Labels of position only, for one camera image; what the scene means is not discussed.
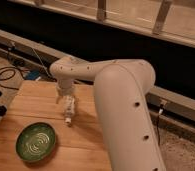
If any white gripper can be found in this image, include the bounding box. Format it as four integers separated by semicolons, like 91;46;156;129
56;79;76;104

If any small white bottle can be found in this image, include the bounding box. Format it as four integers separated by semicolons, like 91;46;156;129
64;95;75;126

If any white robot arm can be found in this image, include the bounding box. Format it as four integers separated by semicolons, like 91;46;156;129
50;56;166;171

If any green ceramic bowl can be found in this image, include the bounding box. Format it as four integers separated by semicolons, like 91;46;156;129
15;122;56;163

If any blue box on floor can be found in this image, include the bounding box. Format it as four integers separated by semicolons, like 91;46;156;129
25;70;40;80

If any black coiled cable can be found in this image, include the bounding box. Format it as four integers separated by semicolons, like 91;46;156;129
0;66;29;90

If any black cable on right floor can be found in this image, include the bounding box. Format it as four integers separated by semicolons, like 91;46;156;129
155;103;166;146

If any metal window frame rail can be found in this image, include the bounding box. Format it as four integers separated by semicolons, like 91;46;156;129
10;0;195;48

